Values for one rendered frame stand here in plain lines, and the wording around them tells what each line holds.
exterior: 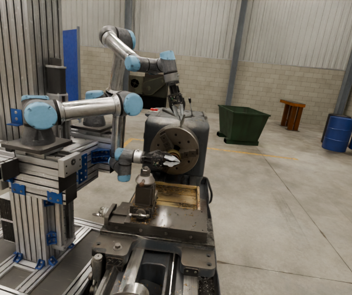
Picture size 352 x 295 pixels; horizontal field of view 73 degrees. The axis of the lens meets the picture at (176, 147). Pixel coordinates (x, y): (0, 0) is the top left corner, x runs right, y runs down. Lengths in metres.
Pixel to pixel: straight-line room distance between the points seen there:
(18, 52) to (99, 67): 10.86
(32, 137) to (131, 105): 0.49
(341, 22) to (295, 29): 1.79
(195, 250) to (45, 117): 0.82
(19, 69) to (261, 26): 10.93
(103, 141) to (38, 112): 0.63
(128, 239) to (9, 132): 1.01
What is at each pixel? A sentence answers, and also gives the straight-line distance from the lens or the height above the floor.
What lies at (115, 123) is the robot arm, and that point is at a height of 1.25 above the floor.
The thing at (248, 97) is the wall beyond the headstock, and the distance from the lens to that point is 11.60.
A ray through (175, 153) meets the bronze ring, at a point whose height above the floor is 1.11.
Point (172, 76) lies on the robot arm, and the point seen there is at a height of 1.54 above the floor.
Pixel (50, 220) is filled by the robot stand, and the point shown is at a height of 0.55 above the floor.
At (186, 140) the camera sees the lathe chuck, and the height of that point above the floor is 1.16.
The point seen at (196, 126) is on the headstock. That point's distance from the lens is 1.63.
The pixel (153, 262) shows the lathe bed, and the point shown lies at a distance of 1.04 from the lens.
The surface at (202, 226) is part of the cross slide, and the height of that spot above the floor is 0.97.
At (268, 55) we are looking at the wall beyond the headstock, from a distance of 11.78.
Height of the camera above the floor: 1.55
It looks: 17 degrees down
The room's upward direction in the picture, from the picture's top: 6 degrees clockwise
